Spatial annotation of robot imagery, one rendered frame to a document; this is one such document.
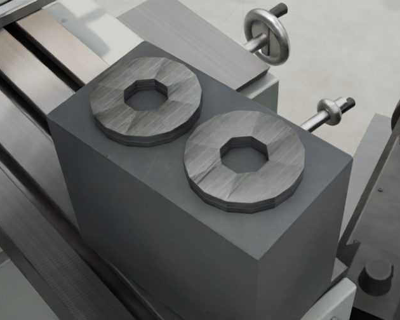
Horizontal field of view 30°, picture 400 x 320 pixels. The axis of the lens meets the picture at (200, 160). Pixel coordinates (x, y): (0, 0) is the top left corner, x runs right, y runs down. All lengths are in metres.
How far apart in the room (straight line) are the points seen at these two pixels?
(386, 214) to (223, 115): 0.65
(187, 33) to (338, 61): 1.08
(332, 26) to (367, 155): 0.96
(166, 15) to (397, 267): 0.57
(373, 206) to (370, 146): 0.35
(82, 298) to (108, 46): 0.50
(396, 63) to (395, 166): 1.08
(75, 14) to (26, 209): 0.47
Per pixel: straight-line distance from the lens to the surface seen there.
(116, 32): 1.14
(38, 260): 0.75
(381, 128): 1.56
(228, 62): 1.20
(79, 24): 1.16
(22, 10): 1.01
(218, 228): 0.52
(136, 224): 0.61
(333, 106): 1.41
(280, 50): 1.37
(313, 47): 2.32
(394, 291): 1.08
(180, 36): 1.26
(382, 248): 1.14
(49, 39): 0.97
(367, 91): 2.20
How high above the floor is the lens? 1.53
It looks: 50 degrees down
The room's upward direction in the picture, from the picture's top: 4 degrees counter-clockwise
